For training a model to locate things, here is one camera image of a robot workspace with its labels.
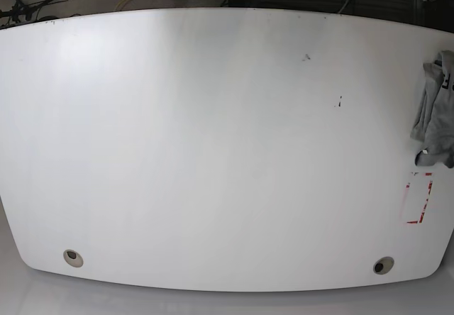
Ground left table cable grommet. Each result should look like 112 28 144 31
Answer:
63 250 84 268

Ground right table cable grommet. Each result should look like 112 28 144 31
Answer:
373 256 394 275

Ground grey T-shirt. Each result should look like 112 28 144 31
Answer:
410 50 453 169

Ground table cable grommet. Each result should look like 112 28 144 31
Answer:
373 256 394 275
63 250 84 268

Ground red tape rectangle marking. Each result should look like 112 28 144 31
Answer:
402 172 434 224

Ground black tripod stand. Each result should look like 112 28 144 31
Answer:
0 0 104 28

